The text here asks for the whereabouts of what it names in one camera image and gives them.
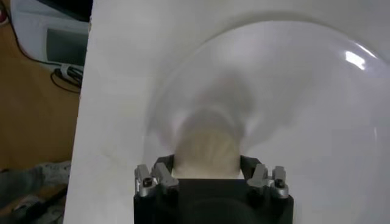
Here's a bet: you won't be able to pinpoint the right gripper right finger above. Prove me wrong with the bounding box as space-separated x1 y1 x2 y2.
240 155 289 200

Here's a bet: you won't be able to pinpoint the black floor cables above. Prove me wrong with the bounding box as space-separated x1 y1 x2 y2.
5 9 83 94

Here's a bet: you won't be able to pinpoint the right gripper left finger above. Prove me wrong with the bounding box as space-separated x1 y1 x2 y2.
133 154 180 198

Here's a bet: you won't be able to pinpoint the grey speckled floor mat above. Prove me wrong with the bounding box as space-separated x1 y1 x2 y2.
0 161 73 224

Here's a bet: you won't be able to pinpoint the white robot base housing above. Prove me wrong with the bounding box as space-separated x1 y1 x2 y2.
10 0 90 68

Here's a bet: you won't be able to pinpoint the white round plate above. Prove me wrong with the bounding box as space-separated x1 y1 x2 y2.
143 19 390 224

